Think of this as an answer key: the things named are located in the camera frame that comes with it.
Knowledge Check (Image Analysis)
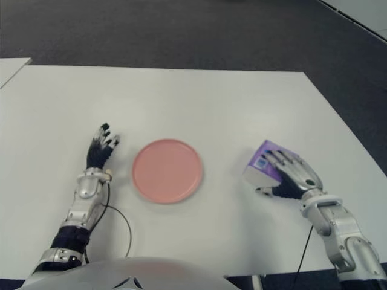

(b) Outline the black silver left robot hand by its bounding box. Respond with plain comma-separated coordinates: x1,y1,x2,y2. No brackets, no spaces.
86,122,121,170

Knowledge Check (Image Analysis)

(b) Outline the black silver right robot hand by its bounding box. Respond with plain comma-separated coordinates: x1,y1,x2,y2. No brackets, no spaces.
255,149,323,200

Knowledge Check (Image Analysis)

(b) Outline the purple tissue paper pack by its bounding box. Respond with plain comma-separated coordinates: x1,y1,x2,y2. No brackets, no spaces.
243,139,300,190

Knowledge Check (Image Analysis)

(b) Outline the pink round plate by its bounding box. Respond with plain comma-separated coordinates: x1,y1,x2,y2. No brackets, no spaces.
132,138,205,205

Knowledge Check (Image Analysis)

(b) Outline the white table leg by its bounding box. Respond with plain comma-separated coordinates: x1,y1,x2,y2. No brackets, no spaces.
252,274,267,290

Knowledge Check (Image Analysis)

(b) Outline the white side table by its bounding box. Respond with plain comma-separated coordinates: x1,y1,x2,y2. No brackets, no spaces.
0,57,32,89

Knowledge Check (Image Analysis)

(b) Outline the silver robot torso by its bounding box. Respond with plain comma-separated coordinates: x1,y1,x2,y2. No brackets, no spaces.
21,256,236,290

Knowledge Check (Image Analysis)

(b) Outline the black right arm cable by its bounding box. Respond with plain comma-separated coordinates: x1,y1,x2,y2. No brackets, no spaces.
294,225,314,290

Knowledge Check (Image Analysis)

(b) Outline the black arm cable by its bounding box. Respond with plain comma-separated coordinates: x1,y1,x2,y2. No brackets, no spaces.
294,225,314,290
83,184,132,263

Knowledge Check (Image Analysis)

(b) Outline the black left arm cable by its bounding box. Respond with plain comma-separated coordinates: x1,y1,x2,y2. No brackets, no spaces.
83,184,132,263

